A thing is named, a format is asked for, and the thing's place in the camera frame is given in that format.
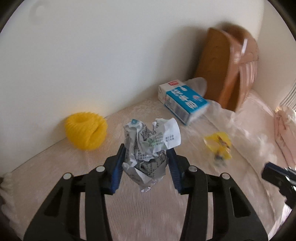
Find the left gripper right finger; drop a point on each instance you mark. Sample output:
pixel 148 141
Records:
pixel 233 216

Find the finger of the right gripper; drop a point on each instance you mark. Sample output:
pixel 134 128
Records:
pixel 283 178

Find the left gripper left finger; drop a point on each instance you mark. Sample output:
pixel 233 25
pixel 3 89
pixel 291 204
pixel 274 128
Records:
pixel 58 216

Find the yellow snack wrapper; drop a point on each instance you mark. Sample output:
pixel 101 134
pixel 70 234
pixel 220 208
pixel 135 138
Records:
pixel 219 144

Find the printed paper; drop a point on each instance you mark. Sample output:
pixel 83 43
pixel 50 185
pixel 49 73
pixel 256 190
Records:
pixel 146 150

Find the bed with pink sheet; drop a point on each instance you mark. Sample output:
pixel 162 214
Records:
pixel 256 117

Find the white lace nightstand cover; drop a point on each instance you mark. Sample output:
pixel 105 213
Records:
pixel 146 206

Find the yellow mesh ball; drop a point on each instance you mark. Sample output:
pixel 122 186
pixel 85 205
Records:
pixel 86 131

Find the blue white milk carton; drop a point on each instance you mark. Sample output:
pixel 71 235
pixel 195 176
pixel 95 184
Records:
pixel 185 103

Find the wooden headboard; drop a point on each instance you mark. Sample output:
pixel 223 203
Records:
pixel 229 65

